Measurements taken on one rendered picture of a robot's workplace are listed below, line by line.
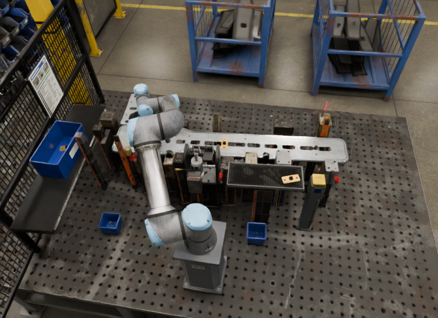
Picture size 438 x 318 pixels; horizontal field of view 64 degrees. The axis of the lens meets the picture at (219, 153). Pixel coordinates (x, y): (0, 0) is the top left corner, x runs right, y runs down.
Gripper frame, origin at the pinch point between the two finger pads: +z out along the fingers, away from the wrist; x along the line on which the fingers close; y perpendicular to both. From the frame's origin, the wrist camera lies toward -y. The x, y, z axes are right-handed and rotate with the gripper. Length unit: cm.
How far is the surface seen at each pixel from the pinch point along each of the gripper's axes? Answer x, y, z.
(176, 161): -29.0, 23.5, -10.1
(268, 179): -41, 71, -14
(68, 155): -28.7, -36.0, -10.1
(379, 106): 144, 195, 101
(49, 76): 11, -54, -32
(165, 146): -9.0, 11.7, 1.6
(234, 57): 200, 40, 85
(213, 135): 1.1, 39.4, 1.6
